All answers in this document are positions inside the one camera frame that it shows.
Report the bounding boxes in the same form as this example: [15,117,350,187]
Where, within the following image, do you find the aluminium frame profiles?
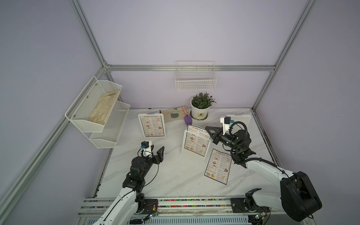
[1,1,317,224]

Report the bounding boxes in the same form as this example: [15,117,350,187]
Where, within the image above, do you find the dim sum menu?
[204,149,232,185]
[184,125,211,157]
[140,115,164,137]

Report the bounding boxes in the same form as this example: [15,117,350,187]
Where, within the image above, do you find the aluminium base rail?
[73,194,317,225]

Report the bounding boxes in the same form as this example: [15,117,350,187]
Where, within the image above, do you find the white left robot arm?
[94,141,165,225]

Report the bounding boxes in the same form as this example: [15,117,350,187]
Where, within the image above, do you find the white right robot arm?
[205,117,323,222]

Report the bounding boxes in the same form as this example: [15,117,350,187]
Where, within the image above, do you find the beige cloth in shelf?
[88,91,120,125]

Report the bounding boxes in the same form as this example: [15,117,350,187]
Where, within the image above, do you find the potted green plant white pot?
[190,92,216,120]

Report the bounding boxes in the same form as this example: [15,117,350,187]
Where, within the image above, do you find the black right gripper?
[206,126,240,152]

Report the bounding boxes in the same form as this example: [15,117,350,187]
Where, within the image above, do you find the beige oven mitt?
[160,107,185,123]

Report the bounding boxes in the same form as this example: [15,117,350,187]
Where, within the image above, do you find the white wire wall basket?
[175,61,217,91]

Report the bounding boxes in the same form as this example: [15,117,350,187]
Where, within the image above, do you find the white two-tier mesh shelf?
[65,77,130,149]

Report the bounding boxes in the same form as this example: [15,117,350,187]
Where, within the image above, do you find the purple silicone spatula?
[182,106,192,125]

